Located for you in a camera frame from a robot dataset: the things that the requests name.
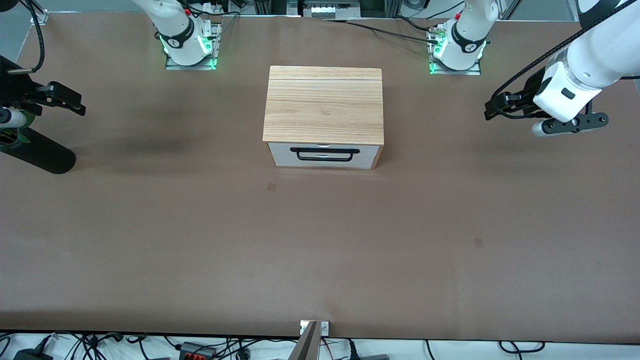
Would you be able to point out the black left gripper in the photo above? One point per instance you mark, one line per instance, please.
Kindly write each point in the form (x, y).
(526, 92)

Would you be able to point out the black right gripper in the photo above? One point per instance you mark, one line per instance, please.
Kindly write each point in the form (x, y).
(14, 89)

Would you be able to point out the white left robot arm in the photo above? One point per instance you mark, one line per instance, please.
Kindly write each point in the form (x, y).
(595, 55)

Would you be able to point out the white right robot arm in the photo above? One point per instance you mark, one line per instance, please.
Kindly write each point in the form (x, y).
(180, 42)

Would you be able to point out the light wooden drawer cabinet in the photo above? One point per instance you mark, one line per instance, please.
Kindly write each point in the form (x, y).
(325, 105)

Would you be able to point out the black vase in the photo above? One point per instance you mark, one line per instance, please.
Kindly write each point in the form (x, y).
(42, 155)

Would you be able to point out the white power strip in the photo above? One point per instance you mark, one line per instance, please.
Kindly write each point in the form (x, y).
(327, 10)

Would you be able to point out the black power adapter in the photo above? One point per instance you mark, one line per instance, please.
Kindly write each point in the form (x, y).
(32, 355)

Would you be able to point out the black and red connector block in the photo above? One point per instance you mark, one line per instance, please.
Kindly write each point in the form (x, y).
(197, 350)

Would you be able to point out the grey adapter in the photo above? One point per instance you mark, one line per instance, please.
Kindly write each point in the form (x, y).
(375, 357)

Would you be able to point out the black plug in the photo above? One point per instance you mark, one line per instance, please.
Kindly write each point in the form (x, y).
(351, 352)

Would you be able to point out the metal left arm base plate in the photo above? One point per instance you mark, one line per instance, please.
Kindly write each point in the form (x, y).
(475, 71)

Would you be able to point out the aluminium table corner bracket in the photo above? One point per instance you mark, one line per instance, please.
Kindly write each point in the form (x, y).
(40, 17)

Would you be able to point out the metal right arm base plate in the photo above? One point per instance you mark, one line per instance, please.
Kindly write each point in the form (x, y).
(216, 50)

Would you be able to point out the silver clamp bracket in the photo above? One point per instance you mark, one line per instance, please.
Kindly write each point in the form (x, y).
(324, 328)

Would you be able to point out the tan stand post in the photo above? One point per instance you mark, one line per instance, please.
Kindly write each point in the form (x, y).
(306, 345)

